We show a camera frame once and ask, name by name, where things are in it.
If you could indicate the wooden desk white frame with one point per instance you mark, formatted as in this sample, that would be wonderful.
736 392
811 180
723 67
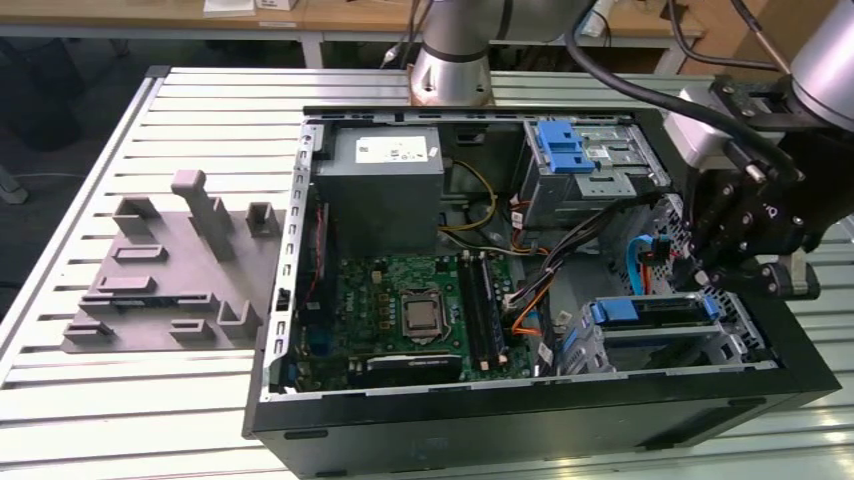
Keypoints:
134 22

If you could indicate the grey power supply unit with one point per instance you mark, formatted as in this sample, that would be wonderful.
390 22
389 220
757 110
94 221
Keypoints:
381 210

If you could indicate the silver CPU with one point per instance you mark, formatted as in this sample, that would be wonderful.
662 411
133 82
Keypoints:
422 315

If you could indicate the CPU socket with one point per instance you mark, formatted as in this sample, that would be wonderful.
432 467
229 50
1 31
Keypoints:
422 294

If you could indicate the small white box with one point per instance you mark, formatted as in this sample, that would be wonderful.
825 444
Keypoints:
277 4

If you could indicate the black graphics card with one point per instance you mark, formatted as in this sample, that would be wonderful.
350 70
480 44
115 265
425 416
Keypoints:
414 367

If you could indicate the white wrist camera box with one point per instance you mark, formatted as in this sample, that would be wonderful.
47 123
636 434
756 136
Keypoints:
697 140

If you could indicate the blue plastic drive latch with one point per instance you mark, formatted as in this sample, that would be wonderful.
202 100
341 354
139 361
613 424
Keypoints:
564 150

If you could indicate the wooden cabinet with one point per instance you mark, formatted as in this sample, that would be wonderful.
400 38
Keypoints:
728 40

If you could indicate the black open PC case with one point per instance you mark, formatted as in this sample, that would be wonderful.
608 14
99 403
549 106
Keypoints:
468 430

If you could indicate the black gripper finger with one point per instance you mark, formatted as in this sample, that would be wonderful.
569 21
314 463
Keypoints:
717 225
775 277

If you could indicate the green motherboard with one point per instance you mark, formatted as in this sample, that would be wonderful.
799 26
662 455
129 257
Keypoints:
368 300

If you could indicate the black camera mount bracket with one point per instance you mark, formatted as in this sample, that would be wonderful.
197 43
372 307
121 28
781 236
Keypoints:
748 102

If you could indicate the metal optical drive cage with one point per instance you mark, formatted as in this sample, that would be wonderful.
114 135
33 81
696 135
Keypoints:
554 200

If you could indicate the white items on desk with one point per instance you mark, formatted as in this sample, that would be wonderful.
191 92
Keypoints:
597 20

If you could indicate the dark RAM stick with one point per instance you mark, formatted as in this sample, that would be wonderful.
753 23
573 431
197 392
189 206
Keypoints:
493 320

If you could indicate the grey table foot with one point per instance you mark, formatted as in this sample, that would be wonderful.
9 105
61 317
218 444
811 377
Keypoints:
14 192

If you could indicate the grey parts rack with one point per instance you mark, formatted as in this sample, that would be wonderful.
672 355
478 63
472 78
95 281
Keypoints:
167 280

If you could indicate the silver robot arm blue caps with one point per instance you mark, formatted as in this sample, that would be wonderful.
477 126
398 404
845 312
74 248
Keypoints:
454 25

